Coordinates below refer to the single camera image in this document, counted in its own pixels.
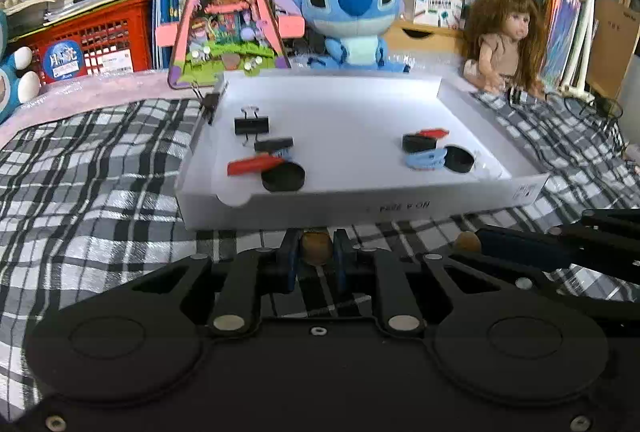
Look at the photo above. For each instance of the wooden drawer box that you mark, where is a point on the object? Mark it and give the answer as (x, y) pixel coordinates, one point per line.
(425, 37)

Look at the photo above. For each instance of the black white plaid blanket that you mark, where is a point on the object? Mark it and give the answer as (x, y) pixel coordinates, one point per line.
(90, 172)

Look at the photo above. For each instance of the large black binder clip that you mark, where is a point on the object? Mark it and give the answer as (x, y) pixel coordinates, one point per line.
(252, 125)

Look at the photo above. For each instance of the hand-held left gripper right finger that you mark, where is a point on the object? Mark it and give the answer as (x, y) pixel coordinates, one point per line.
(341, 258)

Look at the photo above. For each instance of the red plastic crate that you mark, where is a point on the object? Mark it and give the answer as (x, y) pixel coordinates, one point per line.
(110, 37)

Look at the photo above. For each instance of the white cardboard box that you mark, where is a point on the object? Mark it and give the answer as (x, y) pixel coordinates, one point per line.
(340, 112)

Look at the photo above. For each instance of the brown cardboard sheet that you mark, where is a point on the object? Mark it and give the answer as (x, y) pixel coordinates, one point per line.
(615, 47)

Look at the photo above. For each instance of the white pipe stand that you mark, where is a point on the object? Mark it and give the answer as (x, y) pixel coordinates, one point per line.
(587, 27)

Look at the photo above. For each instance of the blue cat robot plush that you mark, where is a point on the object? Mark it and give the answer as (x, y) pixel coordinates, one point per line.
(17, 82)

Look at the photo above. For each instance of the triangular pink toy house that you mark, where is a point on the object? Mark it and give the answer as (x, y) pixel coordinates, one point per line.
(225, 22)

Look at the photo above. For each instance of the blue hair claw orange beads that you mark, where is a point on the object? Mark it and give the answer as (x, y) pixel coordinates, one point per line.
(286, 155)

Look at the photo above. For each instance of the long-haired baby doll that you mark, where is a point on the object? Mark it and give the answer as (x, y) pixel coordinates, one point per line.
(500, 37)

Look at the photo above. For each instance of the blue alien plush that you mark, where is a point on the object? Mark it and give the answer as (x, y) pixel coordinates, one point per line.
(350, 12)

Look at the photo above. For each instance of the plain blue hair claw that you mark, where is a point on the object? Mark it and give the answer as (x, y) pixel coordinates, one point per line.
(425, 159)

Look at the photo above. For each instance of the black round lid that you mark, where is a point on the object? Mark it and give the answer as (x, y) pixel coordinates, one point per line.
(283, 177)
(459, 158)

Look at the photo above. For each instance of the leaning thin picture books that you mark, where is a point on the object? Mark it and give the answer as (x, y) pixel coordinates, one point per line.
(562, 37)

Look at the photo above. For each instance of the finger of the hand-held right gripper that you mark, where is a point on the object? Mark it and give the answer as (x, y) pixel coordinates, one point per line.
(525, 245)
(610, 218)

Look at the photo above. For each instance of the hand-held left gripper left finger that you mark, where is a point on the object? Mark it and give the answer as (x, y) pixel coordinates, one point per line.
(290, 258)

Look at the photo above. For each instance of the white printed carton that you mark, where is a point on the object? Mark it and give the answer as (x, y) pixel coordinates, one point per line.
(435, 2)

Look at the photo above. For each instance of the small black block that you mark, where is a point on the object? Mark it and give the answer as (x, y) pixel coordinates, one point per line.
(272, 144)
(417, 143)

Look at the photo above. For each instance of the small black binder clip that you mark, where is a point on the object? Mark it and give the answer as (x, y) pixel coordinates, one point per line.
(209, 102)

